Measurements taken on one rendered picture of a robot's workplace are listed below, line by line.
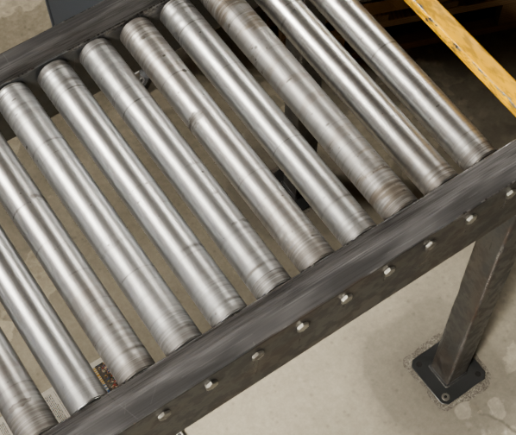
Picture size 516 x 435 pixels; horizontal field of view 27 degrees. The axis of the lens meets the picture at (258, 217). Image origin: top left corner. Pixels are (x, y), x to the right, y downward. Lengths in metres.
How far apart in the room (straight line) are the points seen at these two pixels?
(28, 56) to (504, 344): 1.12
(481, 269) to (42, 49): 0.73
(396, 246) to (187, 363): 0.29
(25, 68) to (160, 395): 0.50
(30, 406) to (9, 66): 0.48
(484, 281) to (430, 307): 0.48
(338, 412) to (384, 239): 0.80
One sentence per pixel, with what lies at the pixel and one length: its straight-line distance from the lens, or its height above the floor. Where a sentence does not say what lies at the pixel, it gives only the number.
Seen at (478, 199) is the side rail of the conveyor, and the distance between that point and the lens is 1.38.
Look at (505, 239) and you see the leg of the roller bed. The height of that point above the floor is 0.60.
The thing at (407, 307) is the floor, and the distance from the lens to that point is 2.18.
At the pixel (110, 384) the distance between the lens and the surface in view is 2.11.
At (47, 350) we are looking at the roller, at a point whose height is 0.80.
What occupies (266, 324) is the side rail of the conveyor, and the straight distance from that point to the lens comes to 1.28.
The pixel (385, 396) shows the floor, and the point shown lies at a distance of 2.11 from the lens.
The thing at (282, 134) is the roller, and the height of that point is 0.80.
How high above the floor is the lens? 1.98
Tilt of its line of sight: 61 degrees down
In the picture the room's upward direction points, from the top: 1 degrees counter-clockwise
